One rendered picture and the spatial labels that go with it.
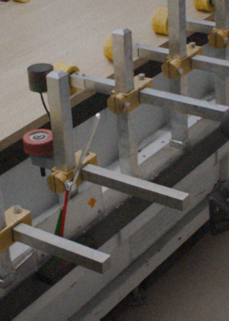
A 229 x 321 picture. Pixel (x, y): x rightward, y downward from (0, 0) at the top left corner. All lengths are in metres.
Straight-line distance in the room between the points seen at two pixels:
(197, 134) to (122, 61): 0.50
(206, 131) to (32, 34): 0.66
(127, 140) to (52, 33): 0.69
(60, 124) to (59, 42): 0.78
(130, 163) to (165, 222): 0.80
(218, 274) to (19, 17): 1.14
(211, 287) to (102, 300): 0.48
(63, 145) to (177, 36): 0.51
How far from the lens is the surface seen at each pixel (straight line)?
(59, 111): 1.91
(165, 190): 1.90
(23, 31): 2.80
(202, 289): 3.02
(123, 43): 2.06
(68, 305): 2.63
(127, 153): 2.19
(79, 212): 2.05
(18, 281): 1.93
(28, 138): 2.07
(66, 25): 2.81
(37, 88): 1.92
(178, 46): 2.29
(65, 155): 1.96
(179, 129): 2.39
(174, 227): 3.04
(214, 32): 2.49
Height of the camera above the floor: 1.83
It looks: 29 degrees down
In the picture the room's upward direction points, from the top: 4 degrees counter-clockwise
